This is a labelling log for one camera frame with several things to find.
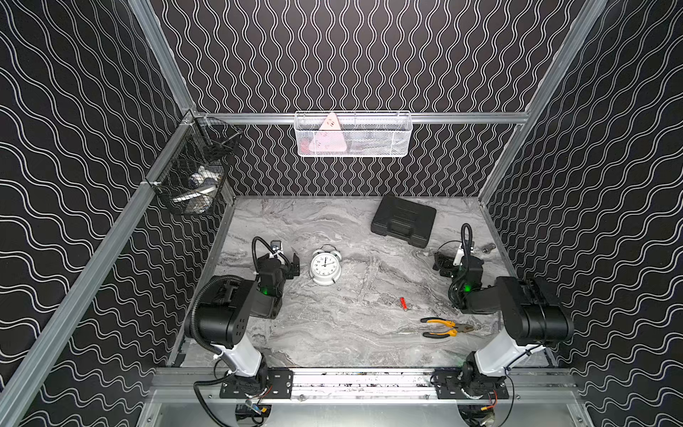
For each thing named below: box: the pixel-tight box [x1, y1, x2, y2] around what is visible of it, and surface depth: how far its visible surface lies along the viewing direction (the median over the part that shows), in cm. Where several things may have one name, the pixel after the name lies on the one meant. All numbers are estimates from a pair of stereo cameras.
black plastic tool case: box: [370, 194, 437, 250], surface depth 108 cm
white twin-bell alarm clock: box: [309, 243, 343, 286], surface depth 97 cm
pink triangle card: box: [308, 112, 347, 153], surface depth 92 cm
